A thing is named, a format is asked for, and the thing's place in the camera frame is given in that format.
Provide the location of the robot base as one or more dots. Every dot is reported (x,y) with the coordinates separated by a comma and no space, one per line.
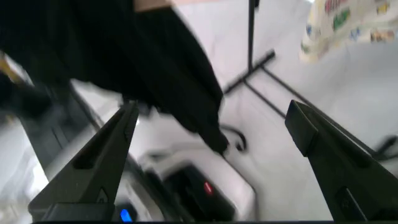
(217,174)

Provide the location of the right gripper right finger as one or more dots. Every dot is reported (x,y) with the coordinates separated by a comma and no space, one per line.
(351,183)

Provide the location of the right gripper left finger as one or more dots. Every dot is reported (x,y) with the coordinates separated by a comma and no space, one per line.
(84,186)

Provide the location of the black clothes rack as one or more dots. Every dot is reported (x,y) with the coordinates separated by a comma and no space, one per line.
(250,31)

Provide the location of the black garment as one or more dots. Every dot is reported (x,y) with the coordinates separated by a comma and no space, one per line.
(109,46)

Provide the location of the cream printed garment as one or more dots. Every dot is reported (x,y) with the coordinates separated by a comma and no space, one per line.
(342,18)

